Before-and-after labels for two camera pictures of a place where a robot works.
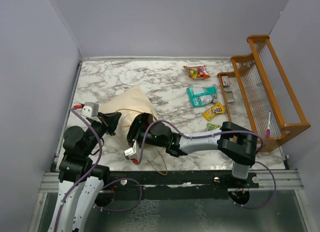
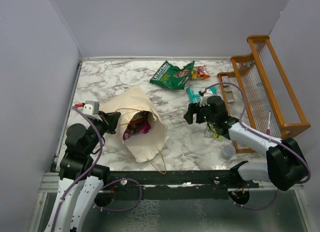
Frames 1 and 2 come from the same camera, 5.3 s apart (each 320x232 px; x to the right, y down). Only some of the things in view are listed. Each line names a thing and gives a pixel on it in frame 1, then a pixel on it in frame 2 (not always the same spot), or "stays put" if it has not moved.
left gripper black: x=111 y=120 stays put
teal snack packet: x=203 y=96 stays put
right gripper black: x=134 y=129 -> x=193 y=108
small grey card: x=229 y=96 stays put
